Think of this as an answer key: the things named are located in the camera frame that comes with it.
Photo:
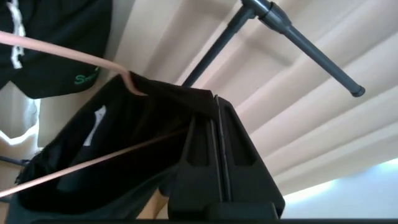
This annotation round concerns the pink clothes hanger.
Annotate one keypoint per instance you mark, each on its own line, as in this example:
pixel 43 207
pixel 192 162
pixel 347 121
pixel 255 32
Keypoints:
pixel 62 51

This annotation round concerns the black tank top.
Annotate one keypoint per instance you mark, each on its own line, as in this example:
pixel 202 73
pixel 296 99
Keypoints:
pixel 124 180

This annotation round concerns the black clothes rack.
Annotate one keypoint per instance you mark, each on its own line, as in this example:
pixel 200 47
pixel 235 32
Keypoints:
pixel 311 49

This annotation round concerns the black shorts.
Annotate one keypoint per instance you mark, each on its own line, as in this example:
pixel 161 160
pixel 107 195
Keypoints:
pixel 62 37

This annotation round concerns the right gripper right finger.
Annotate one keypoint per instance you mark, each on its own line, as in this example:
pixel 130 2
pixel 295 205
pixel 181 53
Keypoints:
pixel 248 186

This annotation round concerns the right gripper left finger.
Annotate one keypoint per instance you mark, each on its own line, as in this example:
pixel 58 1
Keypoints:
pixel 199 186

